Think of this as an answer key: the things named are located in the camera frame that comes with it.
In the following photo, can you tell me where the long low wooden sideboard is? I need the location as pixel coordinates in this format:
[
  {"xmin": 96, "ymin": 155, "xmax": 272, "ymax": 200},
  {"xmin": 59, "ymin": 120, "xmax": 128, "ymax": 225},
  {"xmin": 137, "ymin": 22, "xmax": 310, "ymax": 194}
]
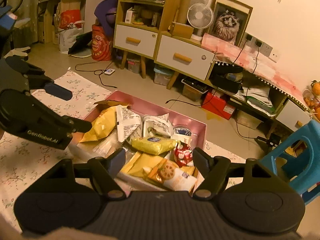
[{"xmin": 207, "ymin": 61, "xmax": 312, "ymax": 131}]

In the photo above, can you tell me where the floral tablecloth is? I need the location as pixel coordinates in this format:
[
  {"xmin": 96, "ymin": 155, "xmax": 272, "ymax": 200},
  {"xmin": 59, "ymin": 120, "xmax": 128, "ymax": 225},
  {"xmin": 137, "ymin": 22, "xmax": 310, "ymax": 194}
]
[{"xmin": 0, "ymin": 70, "xmax": 247, "ymax": 231}]

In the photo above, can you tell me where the small silver blue packet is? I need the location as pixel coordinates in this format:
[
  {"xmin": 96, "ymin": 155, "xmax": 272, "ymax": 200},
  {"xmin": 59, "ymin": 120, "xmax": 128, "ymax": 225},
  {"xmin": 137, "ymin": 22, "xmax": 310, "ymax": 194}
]
[{"xmin": 173, "ymin": 126, "xmax": 192, "ymax": 137}]

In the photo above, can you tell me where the pink silver cardboard box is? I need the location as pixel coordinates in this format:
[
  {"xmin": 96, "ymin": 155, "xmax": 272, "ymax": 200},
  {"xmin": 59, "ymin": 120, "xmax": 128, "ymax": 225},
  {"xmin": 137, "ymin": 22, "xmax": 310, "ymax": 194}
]
[{"xmin": 69, "ymin": 91, "xmax": 207, "ymax": 192}]

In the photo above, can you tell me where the wooden shelf cabinet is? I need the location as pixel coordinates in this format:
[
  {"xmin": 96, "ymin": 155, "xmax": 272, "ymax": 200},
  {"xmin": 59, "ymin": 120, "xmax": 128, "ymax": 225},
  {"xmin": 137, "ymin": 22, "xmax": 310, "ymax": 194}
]
[{"xmin": 113, "ymin": 0, "xmax": 180, "ymax": 60}]

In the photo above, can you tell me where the white shopping bag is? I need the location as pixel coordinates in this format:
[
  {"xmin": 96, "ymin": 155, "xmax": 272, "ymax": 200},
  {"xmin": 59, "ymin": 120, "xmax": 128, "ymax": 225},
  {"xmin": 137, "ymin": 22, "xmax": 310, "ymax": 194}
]
[{"xmin": 58, "ymin": 28, "xmax": 84, "ymax": 54}]

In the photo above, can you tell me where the small white desk fan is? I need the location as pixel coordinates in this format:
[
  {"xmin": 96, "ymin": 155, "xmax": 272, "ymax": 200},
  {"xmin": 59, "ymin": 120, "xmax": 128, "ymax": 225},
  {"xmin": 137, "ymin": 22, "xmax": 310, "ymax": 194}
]
[{"xmin": 187, "ymin": 3, "xmax": 214, "ymax": 41}]

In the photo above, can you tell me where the yellow lotus chip packet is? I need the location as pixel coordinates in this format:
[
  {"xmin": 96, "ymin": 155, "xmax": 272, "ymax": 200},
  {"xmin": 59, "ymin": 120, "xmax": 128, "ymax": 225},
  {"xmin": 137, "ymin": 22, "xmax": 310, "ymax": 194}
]
[{"xmin": 121, "ymin": 152, "xmax": 197, "ymax": 192}]

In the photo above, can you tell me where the blue plastic stool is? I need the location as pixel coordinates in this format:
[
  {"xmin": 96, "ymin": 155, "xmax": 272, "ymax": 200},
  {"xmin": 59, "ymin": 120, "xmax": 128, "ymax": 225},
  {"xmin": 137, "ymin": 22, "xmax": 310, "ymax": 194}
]
[{"xmin": 260, "ymin": 120, "xmax": 319, "ymax": 205}]

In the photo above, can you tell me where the orange fruit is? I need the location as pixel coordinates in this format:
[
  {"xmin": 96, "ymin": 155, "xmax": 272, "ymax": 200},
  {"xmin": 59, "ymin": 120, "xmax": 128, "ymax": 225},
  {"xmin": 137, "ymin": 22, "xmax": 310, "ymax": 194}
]
[{"xmin": 311, "ymin": 80, "xmax": 320, "ymax": 96}]

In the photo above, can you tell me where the pink checkered cloth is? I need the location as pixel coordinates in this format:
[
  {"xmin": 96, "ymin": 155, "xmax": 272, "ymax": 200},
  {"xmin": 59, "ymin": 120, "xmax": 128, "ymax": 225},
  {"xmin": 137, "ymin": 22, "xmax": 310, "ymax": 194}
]
[{"xmin": 201, "ymin": 33, "xmax": 308, "ymax": 109}]

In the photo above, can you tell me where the red cartoon bag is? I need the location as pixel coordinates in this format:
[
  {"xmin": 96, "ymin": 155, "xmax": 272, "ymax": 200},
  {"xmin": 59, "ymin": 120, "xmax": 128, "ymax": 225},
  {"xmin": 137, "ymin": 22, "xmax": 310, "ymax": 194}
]
[{"xmin": 92, "ymin": 24, "xmax": 113, "ymax": 61}]

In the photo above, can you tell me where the clear biscuit packet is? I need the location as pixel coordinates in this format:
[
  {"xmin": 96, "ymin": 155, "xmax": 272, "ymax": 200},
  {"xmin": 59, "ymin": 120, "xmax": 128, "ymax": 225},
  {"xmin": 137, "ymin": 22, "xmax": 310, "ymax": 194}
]
[{"xmin": 93, "ymin": 129, "xmax": 123, "ymax": 158}]

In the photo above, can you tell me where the purple hat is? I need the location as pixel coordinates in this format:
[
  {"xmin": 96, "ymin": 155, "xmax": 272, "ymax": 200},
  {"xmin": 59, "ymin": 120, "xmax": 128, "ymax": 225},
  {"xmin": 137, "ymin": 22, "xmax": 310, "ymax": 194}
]
[{"xmin": 94, "ymin": 0, "xmax": 118, "ymax": 36}]

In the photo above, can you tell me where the black bag in sideboard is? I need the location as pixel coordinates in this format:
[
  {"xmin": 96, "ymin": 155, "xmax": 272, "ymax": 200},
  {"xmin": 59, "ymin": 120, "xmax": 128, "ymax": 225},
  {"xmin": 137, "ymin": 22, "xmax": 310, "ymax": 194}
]
[{"xmin": 209, "ymin": 62, "xmax": 244, "ymax": 94}]

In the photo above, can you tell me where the white green snack packet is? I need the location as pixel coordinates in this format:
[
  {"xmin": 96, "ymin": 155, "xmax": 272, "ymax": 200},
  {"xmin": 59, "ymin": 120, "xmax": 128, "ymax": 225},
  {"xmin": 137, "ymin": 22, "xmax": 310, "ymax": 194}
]
[{"xmin": 142, "ymin": 113, "xmax": 174, "ymax": 138}]

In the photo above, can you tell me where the black power cable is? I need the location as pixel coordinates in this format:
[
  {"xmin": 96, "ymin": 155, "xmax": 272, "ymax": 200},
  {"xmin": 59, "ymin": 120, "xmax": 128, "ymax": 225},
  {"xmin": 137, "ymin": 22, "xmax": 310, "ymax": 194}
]
[{"xmin": 164, "ymin": 36, "xmax": 273, "ymax": 143}]

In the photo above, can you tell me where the white red-label snack packet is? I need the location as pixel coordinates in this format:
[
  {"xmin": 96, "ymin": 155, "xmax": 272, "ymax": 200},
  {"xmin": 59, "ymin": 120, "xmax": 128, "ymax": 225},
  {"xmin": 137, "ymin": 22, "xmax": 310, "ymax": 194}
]
[{"xmin": 116, "ymin": 105, "xmax": 142, "ymax": 144}]

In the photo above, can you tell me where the red box under sideboard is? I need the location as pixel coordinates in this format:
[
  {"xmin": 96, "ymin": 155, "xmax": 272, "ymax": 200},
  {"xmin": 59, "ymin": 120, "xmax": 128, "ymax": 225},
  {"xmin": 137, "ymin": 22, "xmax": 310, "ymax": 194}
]
[{"xmin": 201, "ymin": 90, "xmax": 235, "ymax": 120}]

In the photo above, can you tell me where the large yellow snack bag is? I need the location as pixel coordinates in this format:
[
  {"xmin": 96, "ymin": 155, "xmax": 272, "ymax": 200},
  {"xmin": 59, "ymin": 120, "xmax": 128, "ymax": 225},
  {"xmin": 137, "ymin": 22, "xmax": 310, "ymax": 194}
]
[{"xmin": 79, "ymin": 105, "xmax": 116, "ymax": 143}]

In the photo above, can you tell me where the framed cat picture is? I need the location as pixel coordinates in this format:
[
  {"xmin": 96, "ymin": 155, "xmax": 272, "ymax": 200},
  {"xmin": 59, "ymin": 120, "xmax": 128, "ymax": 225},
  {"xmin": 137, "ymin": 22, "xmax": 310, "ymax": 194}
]
[{"xmin": 208, "ymin": 0, "xmax": 253, "ymax": 46}]

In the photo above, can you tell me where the yellow blue-label snack packet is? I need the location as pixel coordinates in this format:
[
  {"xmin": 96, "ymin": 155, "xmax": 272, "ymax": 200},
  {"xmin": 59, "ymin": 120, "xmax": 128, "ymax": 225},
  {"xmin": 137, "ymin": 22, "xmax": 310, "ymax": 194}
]
[{"xmin": 131, "ymin": 137, "xmax": 178, "ymax": 155}]

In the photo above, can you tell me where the red candy packet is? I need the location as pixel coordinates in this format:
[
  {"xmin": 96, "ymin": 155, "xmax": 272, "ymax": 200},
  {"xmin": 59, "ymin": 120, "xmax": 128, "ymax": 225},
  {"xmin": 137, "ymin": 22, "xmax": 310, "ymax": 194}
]
[{"xmin": 174, "ymin": 142, "xmax": 193, "ymax": 167}]

